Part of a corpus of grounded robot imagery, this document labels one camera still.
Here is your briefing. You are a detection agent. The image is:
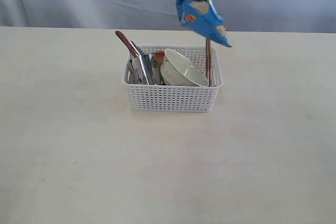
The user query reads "stainless steel cup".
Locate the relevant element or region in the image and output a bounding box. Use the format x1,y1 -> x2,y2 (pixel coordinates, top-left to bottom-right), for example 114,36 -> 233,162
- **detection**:
131,54 -> 163,85

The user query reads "speckled beige ceramic bowl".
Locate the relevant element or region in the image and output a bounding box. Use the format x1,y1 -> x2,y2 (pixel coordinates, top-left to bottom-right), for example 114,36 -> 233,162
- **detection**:
160,48 -> 208,87

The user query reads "brown wooden handled spoon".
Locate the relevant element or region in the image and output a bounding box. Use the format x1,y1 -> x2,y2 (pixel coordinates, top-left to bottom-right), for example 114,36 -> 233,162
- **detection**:
115,30 -> 139,58

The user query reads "wooden chopstick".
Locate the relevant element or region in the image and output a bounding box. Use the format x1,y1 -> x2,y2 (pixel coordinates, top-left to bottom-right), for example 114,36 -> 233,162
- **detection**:
205,39 -> 210,79
206,39 -> 212,87

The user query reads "terracotta brown plate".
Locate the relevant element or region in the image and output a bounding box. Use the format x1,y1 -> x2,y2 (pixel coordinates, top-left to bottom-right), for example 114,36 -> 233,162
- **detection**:
153,51 -> 165,67

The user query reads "blue potato chips bag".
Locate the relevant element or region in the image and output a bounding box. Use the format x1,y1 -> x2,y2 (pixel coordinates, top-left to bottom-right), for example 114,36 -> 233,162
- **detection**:
176,0 -> 231,48

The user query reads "grey backdrop curtain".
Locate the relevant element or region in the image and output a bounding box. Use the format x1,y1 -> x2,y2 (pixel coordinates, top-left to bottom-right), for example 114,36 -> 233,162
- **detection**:
1,0 -> 335,33

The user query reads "white perforated plastic basket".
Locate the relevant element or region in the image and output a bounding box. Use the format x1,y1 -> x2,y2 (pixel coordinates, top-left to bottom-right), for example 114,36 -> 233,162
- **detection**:
123,47 -> 223,112

